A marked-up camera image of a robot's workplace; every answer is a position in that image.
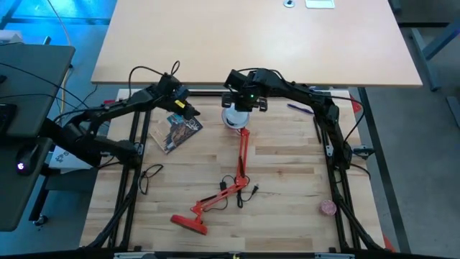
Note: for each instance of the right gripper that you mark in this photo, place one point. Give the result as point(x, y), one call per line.
point(246, 99)

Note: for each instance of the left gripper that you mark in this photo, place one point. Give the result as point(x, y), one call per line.
point(169, 90)

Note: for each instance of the white reflector lightbulb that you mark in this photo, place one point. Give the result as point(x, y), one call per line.
point(235, 117)

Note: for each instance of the red articulated desk lamp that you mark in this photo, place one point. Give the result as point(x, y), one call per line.
point(188, 224)

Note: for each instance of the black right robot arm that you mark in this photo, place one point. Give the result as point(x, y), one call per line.
point(305, 95)

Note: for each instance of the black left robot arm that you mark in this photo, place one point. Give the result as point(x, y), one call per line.
point(108, 111)

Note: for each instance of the small printed packet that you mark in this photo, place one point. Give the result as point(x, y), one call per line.
point(176, 133)

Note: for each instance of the purple pen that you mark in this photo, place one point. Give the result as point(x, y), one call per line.
point(301, 109)

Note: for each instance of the large light wood table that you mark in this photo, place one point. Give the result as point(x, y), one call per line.
point(251, 36)

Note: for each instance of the round silver table grommet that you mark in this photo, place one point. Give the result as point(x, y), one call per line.
point(289, 3)

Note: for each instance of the white rectangular pad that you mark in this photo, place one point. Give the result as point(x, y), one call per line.
point(320, 3)

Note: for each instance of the pink speckled tape roll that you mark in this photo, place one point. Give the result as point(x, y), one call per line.
point(328, 208)

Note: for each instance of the dark grey desk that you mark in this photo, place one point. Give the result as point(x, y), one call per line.
point(36, 57)

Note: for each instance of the black computer mouse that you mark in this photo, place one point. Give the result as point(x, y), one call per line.
point(26, 162)

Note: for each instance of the black keyboard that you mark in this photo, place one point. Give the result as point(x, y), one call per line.
point(7, 118)

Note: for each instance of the grey metal table leg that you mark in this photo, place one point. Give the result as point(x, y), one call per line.
point(435, 46)

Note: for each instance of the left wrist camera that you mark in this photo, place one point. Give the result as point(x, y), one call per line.
point(183, 91)

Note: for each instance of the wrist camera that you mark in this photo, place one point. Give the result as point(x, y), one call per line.
point(183, 91)
point(235, 80)

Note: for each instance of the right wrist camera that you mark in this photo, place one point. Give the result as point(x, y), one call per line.
point(235, 80)

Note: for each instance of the black aluminium rig frame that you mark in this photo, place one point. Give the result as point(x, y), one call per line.
point(208, 94)

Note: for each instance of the silver metal bracket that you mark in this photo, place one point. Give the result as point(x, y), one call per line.
point(334, 256)
point(134, 255)

